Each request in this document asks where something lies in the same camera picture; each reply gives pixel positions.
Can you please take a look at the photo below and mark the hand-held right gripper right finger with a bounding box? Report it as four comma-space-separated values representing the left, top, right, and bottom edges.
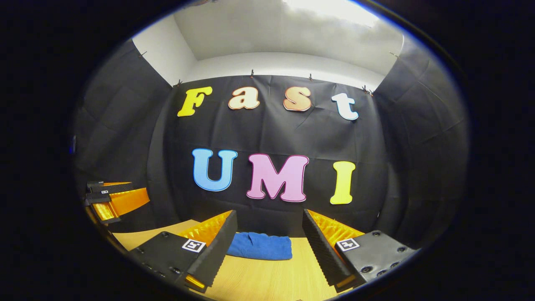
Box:
302, 209, 418, 293

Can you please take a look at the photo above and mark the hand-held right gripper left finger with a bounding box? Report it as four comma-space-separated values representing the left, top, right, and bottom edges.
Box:
125, 210, 239, 293

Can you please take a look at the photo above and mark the blue button shirt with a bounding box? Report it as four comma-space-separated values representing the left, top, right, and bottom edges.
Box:
226, 232, 293, 261

